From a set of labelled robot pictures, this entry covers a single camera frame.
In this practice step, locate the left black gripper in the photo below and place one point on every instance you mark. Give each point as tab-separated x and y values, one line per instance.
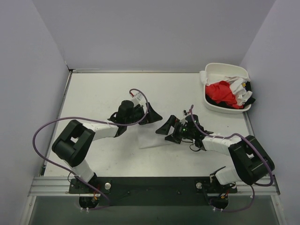
144	114

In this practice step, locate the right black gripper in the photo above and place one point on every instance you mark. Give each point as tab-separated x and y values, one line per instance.
176	131

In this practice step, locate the white t shirt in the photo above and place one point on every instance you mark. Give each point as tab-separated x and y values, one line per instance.
147	138

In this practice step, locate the white plastic laundry basket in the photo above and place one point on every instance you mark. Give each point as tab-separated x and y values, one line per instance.
216	72

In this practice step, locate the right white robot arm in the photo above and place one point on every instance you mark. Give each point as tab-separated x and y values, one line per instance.
250	161

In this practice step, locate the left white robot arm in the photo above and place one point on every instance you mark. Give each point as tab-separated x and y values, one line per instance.
73	143

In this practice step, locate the black t shirt in basket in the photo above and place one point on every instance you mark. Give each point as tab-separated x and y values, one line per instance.
243	93

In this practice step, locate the red t shirt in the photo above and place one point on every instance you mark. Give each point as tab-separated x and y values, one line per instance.
220	92

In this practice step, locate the white clothes in basket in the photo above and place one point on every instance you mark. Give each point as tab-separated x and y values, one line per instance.
232	92

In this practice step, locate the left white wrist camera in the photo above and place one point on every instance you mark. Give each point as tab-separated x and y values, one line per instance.
137	98

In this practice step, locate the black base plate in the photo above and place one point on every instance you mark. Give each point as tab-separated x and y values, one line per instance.
150	191

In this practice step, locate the aluminium rail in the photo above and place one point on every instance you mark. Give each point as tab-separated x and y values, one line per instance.
59	186

